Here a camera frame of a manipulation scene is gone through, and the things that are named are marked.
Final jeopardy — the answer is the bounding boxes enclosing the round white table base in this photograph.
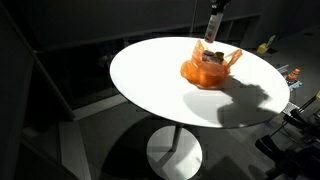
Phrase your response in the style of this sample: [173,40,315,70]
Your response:
[146,125,203,180]

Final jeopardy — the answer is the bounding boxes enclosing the black clamp handles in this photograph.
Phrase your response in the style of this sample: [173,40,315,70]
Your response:
[254,108,320,180]

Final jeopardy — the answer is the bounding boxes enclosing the orange plastic bag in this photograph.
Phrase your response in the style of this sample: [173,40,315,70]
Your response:
[180,39,244,90]

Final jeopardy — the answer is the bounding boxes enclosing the orange colourful toy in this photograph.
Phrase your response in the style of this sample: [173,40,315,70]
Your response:
[285,68,302,84]

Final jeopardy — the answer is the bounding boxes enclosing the dark capped bottle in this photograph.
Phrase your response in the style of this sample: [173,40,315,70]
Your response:
[202,49,216,62]

